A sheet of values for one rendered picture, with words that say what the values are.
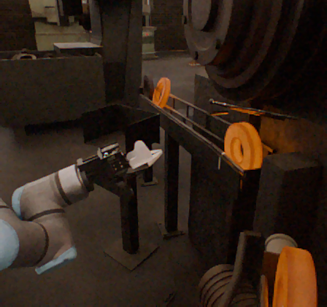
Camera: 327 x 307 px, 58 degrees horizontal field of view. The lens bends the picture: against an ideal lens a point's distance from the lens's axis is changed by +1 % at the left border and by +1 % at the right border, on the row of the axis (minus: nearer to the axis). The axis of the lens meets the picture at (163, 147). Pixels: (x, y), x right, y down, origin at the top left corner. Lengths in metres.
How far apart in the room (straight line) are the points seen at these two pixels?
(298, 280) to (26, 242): 0.47
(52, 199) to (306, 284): 0.55
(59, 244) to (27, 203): 0.13
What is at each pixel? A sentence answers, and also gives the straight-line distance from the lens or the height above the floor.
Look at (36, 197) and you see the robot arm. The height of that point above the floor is 0.70.
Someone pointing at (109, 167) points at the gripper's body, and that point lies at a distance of 0.73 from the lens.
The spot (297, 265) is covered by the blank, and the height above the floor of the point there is 0.78.
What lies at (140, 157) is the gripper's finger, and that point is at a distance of 0.75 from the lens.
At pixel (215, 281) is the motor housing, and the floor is 0.53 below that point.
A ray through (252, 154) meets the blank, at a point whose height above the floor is 0.76.
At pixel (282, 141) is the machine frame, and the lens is 0.82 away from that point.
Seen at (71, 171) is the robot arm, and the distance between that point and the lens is 0.75.
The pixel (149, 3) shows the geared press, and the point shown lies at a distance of 9.10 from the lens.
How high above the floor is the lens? 1.08
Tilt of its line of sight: 24 degrees down
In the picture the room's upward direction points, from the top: straight up
